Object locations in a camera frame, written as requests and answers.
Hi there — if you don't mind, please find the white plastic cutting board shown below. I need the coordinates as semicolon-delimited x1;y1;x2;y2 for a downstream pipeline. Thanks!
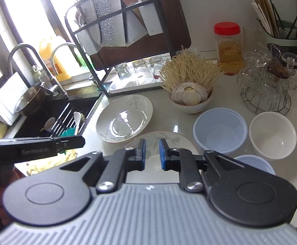
0;71;30;126

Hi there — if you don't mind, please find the white drain tray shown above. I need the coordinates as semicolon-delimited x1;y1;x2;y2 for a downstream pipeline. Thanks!
109;53;169;94

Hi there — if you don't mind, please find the tall steel faucet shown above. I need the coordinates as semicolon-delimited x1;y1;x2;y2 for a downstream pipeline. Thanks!
8;43;68;98

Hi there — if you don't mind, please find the brown bowl with garlic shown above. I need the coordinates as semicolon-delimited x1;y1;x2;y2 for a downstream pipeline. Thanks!
169;87;214;115

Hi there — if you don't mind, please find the leaf pattern plate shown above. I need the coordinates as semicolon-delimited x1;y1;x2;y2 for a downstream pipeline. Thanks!
96;94;154;144

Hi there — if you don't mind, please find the black kitchen sink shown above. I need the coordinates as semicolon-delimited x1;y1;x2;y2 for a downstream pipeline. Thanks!
13;81;113;139

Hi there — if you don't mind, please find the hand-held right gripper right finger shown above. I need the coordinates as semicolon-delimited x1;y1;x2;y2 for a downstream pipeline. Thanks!
159;138;246;193

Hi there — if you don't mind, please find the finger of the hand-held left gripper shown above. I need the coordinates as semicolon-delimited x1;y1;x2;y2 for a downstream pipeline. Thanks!
49;135;86;154

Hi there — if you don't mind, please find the tall clear glass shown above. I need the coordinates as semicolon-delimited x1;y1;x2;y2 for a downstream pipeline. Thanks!
243;25;266;55

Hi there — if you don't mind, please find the white bowl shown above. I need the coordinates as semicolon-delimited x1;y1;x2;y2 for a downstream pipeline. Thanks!
249;111;297;160

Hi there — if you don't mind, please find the short steel faucet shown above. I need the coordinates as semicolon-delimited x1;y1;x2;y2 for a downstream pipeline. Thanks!
50;43;88;68

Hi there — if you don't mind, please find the white handle dish brush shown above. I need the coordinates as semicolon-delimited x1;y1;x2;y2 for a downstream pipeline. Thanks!
62;111;88;137

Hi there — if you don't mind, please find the yellow dish cloth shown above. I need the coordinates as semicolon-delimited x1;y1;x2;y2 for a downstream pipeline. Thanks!
25;148;78;177

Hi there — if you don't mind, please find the orange detergent bottle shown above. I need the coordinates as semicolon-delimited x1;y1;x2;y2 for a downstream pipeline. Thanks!
39;36;74;82

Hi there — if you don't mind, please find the large light blue bowl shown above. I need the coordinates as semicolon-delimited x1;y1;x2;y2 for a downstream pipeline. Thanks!
193;108;248;157

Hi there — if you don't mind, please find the black dish rack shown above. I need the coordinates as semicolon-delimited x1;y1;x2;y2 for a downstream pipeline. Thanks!
64;0;165;98

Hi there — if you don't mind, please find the yellow sponge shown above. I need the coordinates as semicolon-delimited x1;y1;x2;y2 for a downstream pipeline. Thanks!
0;122;9;140

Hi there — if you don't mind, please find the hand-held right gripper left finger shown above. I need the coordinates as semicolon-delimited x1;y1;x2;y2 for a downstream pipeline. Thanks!
59;139;146;193

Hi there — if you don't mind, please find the bottle of yellow oil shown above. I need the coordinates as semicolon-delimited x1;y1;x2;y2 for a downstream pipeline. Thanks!
213;22;242;76

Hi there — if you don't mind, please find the steel pot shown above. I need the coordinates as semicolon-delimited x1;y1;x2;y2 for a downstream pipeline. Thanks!
14;83;48;117

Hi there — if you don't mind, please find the bundle of dried noodles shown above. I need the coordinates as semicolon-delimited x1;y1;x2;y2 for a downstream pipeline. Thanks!
160;45;223;95

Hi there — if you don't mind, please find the steel textured cutting board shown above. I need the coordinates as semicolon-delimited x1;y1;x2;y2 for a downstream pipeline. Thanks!
92;0;126;48

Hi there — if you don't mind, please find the cluster of patterned glass cups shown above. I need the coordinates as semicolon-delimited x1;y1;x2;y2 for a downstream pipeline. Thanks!
236;42;297;108

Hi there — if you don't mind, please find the small light blue bowl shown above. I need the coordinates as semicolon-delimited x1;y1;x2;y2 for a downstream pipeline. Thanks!
233;154;276;176

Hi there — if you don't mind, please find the white plate brown rim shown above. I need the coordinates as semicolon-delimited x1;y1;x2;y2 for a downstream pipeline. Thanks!
124;131;200;184

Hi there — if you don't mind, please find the white cutlery holder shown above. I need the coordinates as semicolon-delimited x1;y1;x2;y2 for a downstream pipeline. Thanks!
137;0;164;37

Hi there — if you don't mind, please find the brown wooden cutting board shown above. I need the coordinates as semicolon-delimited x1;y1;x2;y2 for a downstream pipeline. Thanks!
91;0;192;71

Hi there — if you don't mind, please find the clear drinking glass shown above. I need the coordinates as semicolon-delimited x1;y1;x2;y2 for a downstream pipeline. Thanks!
115;62;132;82
148;56;164;80
132;59;149;82

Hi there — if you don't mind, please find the green white chopstick holder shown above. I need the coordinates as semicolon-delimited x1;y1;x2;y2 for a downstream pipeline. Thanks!
264;20;297;55

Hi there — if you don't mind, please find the wire cup rack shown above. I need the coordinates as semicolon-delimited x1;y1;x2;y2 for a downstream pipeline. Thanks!
240;83;293;115

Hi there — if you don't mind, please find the garlic bulb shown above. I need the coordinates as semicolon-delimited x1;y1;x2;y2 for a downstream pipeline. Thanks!
171;82;208;106

